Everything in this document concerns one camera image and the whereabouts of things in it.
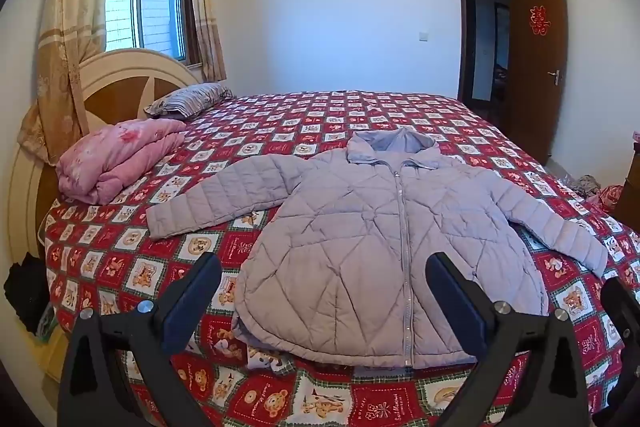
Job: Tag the brown wooden door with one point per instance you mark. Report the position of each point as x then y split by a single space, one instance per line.
533 103

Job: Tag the silver door handle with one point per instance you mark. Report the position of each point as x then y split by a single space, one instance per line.
556 77

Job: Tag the red double happiness decal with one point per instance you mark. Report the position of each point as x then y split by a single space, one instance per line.
538 20

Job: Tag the folded pink floral quilt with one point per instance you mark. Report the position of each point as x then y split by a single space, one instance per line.
101 164

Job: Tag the dark wooden door frame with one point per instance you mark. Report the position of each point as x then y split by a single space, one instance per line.
484 60

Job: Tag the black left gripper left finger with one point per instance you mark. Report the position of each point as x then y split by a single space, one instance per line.
94 389

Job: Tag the cream and wood headboard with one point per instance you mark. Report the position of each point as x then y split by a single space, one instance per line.
115 86

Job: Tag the black bag beside bed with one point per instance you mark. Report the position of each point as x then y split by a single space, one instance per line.
27 291

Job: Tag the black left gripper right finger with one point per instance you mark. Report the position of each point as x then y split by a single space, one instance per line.
552 389

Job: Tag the red patchwork bear bedspread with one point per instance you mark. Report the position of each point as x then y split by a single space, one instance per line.
103 258

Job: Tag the lavender quilted puffer jacket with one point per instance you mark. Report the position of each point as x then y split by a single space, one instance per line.
338 274

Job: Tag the beige curtain panel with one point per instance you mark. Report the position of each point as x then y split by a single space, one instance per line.
71 32
209 45

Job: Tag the brown wooden cabinet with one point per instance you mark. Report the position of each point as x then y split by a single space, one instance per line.
627 209

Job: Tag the grey cloth on floor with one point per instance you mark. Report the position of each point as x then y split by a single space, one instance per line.
585 186

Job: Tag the beige curtain left panel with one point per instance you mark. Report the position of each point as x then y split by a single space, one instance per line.
71 32

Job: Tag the beige curtain right panel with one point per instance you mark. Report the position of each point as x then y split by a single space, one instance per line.
209 45

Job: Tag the striped pillow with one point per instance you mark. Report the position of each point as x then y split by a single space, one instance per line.
188 102

